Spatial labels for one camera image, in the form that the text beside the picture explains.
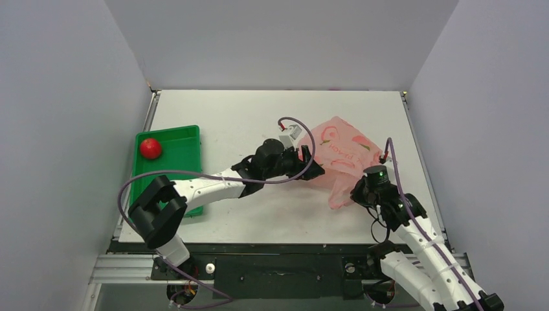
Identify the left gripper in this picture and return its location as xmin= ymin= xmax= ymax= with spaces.
xmin=263 ymin=145 xmax=324 ymax=181

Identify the pink plastic bag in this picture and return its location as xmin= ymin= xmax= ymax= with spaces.
xmin=298 ymin=117 xmax=383 ymax=209

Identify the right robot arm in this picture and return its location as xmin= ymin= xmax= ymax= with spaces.
xmin=351 ymin=165 xmax=504 ymax=310

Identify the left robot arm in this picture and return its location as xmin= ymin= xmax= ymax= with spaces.
xmin=128 ymin=139 xmax=325 ymax=279

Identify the red fake apple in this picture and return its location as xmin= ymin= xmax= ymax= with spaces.
xmin=139 ymin=138 xmax=162 ymax=160

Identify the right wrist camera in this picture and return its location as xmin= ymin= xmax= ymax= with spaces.
xmin=378 ymin=150 xmax=392 ymax=165

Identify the black loop cable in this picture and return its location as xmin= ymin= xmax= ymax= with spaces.
xmin=369 ymin=205 xmax=392 ymax=245

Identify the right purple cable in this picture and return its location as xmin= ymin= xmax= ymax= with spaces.
xmin=364 ymin=137 xmax=486 ymax=311

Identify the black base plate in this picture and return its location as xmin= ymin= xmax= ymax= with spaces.
xmin=107 ymin=241 xmax=397 ymax=300

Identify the aluminium frame rail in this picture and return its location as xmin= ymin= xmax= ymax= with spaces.
xmin=87 ymin=253 xmax=476 ymax=285

